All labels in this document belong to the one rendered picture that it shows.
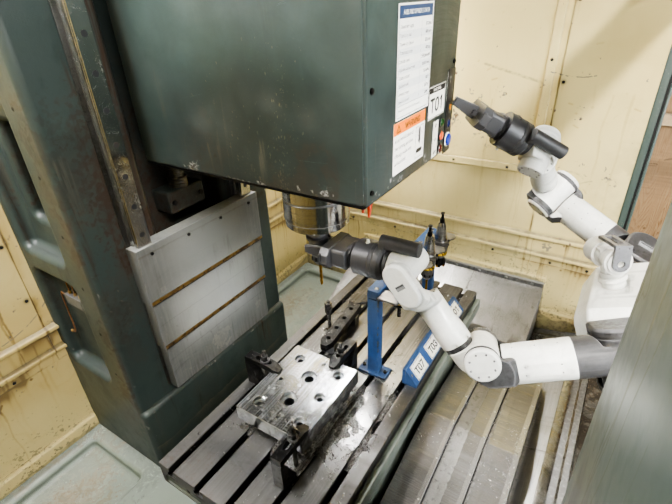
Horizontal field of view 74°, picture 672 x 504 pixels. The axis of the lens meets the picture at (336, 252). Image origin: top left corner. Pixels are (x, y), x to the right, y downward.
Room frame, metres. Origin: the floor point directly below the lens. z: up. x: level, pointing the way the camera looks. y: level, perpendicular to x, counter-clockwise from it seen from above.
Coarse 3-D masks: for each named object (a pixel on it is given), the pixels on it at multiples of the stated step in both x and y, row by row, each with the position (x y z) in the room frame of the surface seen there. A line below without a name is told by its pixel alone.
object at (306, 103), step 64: (128, 0) 1.08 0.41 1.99; (192, 0) 0.97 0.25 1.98; (256, 0) 0.89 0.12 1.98; (320, 0) 0.81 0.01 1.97; (384, 0) 0.82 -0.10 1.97; (448, 0) 1.07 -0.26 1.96; (128, 64) 1.11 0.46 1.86; (192, 64) 0.99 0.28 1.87; (256, 64) 0.89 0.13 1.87; (320, 64) 0.81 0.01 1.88; (384, 64) 0.82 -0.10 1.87; (448, 64) 1.09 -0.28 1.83; (192, 128) 1.01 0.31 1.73; (256, 128) 0.91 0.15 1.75; (320, 128) 0.82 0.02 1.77; (384, 128) 0.83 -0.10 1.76; (320, 192) 0.82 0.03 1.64; (384, 192) 0.83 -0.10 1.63
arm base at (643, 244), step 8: (640, 232) 1.06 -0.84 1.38; (632, 240) 1.04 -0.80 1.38; (640, 240) 1.04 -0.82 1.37; (648, 240) 1.04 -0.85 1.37; (656, 240) 1.04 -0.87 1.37; (640, 248) 1.01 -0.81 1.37; (648, 248) 1.01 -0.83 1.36; (632, 256) 0.99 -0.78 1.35; (640, 256) 0.99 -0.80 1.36; (648, 256) 0.99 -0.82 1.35
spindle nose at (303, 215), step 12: (288, 204) 0.94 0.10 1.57; (300, 204) 0.91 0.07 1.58; (312, 204) 0.90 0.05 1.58; (324, 204) 0.91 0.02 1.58; (336, 204) 0.92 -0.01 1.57; (288, 216) 0.94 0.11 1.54; (300, 216) 0.91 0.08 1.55; (312, 216) 0.90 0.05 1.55; (324, 216) 0.91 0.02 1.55; (336, 216) 0.92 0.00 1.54; (348, 216) 0.96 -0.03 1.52; (300, 228) 0.92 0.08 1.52; (312, 228) 0.90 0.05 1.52; (324, 228) 0.91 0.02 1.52; (336, 228) 0.92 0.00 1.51
